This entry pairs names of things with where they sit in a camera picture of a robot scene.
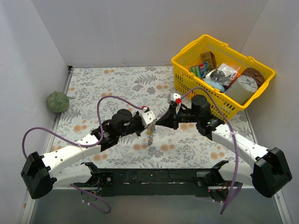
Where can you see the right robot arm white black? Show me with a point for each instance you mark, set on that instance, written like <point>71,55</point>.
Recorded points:
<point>267,170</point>

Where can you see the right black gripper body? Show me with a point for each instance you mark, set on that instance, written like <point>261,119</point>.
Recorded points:
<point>175,119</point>

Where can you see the green blue sponge pack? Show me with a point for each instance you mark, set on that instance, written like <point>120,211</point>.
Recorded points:
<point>200,70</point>

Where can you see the brown round disc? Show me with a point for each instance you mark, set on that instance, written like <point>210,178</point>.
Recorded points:
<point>255,74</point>

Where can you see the floral table mat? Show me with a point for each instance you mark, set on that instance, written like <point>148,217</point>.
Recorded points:
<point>98,93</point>

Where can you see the green felt ball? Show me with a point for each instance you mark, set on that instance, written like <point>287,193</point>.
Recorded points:
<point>57,102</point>

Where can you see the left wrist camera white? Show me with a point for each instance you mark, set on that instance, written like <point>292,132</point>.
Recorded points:
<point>147,116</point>

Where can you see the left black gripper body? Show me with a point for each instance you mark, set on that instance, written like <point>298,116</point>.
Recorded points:
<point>140,128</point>

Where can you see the silver foil packet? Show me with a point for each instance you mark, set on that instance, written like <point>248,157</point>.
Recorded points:
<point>224,75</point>

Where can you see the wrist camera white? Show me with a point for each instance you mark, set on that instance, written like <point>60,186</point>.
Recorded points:
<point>147,116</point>
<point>175,99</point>

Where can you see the metal disc keyring holder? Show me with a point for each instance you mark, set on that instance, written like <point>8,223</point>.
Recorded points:
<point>150,132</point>

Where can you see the light blue cloth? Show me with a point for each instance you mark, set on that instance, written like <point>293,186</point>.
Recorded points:
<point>214,84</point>

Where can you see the brown cardboard box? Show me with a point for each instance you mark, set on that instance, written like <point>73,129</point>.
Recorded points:
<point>210,59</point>

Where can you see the yellow plastic basket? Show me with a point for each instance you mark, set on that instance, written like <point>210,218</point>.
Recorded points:
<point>189,56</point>

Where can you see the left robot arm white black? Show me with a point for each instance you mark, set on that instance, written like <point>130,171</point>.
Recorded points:
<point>41,173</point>

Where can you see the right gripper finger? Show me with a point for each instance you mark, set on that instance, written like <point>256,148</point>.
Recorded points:
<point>170,113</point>
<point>166,122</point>

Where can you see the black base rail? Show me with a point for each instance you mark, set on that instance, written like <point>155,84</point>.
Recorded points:
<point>153,182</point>

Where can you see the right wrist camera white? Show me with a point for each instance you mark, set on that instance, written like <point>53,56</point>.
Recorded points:
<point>175,99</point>

